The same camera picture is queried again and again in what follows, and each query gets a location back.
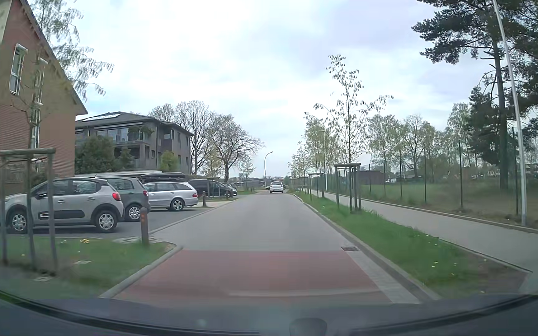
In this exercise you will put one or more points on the row of young trees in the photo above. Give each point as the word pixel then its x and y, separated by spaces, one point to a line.
pixel 313 149

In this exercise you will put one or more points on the white car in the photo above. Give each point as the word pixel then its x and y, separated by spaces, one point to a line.
pixel 276 187

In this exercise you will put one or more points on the grass patch with bollards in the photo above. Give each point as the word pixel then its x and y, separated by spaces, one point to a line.
pixel 96 259

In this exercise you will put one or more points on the grass verge strip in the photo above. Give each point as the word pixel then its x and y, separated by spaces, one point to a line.
pixel 404 247

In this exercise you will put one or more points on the dark parked car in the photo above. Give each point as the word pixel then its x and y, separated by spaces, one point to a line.
pixel 210 186

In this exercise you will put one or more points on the young tree with wooden frame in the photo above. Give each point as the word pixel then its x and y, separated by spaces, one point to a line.
pixel 349 140
pixel 30 186

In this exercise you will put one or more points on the red brick building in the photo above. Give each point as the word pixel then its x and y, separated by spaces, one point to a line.
pixel 3 112

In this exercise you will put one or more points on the curved street lamp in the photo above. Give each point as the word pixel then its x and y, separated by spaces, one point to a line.
pixel 265 163

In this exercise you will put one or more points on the grey hatchback car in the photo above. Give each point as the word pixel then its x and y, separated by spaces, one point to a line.
pixel 131 193

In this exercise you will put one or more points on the car's own bonnet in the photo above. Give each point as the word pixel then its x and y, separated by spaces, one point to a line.
pixel 269 317

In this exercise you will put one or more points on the silver estate car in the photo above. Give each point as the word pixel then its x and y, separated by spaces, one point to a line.
pixel 168 193

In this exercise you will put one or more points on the grey asphalt road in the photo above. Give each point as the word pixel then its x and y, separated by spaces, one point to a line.
pixel 255 224

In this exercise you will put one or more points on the green bushes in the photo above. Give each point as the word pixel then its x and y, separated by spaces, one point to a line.
pixel 98 156

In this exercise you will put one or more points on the grey lamp post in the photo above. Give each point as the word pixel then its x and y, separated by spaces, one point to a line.
pixel 516 116

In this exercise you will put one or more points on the tall pine trees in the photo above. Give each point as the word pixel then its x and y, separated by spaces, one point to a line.
pixel 500 84

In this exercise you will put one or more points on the silver hatchback car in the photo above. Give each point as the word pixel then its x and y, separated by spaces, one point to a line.
pixel 70 203

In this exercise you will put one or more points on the bare trees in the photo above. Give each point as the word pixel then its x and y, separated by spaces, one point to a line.
pixel 208 135

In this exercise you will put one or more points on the grey paved footpath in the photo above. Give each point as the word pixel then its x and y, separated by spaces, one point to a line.
pixel 474 233

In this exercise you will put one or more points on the grey flat-roofed building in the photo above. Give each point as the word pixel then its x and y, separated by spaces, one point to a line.
pixel 145 137

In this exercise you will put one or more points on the grass field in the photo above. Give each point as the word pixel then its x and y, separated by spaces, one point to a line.
pixel 474 198

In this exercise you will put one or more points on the grey parking lot ground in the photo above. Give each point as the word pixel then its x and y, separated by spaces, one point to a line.
pixel 166 217

